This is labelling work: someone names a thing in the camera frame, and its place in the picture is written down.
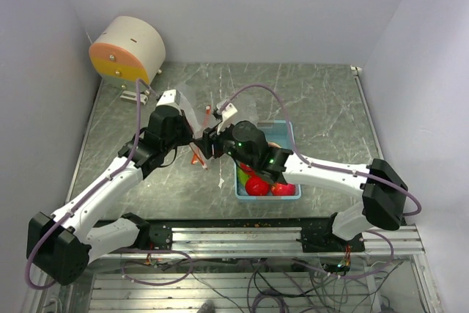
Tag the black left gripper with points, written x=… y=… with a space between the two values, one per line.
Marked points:
x=187 y=128

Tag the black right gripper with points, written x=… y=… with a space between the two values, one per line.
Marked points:
x=213 y=138

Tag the clear zip top bag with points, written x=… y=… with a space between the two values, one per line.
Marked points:
x=199 y=119

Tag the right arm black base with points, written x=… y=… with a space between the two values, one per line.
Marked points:
x=316 y=237

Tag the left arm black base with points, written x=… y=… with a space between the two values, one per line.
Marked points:
x=151 y=236

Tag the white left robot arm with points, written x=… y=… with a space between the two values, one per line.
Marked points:
x=65 y=242

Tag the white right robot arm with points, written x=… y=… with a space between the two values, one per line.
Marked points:
x=379 y=191

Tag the green fruit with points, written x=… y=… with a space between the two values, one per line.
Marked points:
x=242 y=177

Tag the red apple lower left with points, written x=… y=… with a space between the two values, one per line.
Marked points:
x=255 y=186

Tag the red apple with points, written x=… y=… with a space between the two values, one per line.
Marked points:
x=255 y=186
x=280 y=189

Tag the blue plastic basket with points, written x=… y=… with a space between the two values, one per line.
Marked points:
x=276 y=132

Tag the red apple lower right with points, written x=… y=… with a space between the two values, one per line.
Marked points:
x=280 y=189

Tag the round beige drawer box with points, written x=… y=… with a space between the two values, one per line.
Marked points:
x=128 y=49

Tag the white corner clip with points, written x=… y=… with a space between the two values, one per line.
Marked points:
x=356 y=71

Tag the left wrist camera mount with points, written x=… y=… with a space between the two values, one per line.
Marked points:
x=171 y=98

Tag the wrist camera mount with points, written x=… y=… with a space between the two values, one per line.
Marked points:
x=171 y=98
x=225 y=114

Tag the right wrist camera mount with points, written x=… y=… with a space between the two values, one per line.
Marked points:
x=225 y=114

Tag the small white bracket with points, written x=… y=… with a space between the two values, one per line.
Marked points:
x=134 y=97

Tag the aluminium rail frame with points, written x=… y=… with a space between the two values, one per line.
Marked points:
x=242 y=242

